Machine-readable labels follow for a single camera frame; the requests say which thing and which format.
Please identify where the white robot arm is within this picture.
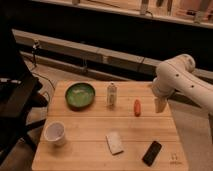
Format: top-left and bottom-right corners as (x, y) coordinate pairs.
(152, 54), (213, 116)

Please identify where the white plastic bottle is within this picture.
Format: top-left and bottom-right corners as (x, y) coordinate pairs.
(107, 82), (117, 107)

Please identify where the orange carrot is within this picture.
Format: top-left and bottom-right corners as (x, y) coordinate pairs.
(134, 99), (141, 117)

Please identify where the black smartphone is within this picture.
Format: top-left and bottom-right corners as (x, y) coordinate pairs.
(142, 141), (162, 166)

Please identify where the white sponge block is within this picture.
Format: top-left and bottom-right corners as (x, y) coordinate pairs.
(106, 132), (124, 155)

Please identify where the green bowl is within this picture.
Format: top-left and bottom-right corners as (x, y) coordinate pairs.
(65, 82), (95, 110)

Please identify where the white paper cup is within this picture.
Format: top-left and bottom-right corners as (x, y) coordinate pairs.
(44, 122), (66, 146)

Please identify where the black office chair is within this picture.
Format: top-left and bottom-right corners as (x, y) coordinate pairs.
(0, 19), (48, 166)

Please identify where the black floor cable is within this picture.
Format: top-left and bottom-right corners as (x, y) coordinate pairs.
(20, 53), (56, 92)

